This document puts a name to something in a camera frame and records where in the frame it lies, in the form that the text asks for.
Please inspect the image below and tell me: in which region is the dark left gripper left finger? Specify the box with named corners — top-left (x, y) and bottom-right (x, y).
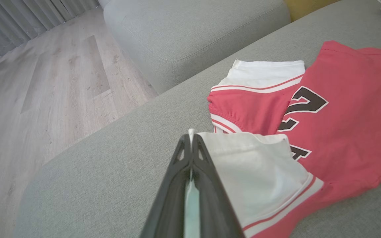
top-left (140, 134), bottom-right (192, 238)

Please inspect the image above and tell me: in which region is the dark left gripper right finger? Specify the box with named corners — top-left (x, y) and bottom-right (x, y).
top-left (192, 134), bottom-right (246, 238)

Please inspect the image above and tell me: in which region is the red and white jersey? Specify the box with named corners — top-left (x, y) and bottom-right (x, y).
top-left (184, 40), bottom-right (381, 238)

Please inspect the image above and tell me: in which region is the large grey fabric sofa seat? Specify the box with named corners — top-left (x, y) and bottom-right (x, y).
top-left (12, 0), bottom-right (381, 238)

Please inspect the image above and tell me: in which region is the small grey fabric sofa cushion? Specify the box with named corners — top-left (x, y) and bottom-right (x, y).
top-left (103, 0), bottom-right (292, 95)

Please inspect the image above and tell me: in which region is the yellow furniture panel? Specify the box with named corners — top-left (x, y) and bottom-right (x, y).
top-left (284, 0), bottom-right (341, 22)

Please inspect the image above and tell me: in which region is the grey pleated curtain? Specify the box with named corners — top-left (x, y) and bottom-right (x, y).
top-left (0, 0), bottom-right (100, 63)

